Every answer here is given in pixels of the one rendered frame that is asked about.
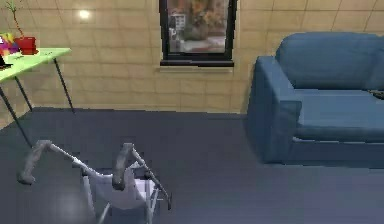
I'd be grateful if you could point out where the blue sofa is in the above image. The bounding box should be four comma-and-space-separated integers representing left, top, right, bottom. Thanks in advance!
246, 31, 384, 169

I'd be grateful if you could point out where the grey walking frame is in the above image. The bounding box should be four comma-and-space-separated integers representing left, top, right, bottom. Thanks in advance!
16, 139, 173, 224

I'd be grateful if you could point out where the green table with black legs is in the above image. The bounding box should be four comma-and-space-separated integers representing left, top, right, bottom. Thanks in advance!
0, 47, 76, 149

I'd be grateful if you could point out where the black framed window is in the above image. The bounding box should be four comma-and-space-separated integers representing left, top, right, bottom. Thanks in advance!
158, 0, 239, 68

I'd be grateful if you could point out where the house plant in red pot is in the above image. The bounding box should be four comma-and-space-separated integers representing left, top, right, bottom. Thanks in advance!
4, 0, 40, 56

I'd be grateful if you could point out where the colourful object on black stand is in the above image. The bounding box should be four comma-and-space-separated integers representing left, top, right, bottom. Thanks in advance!
0, 32, 21, 70

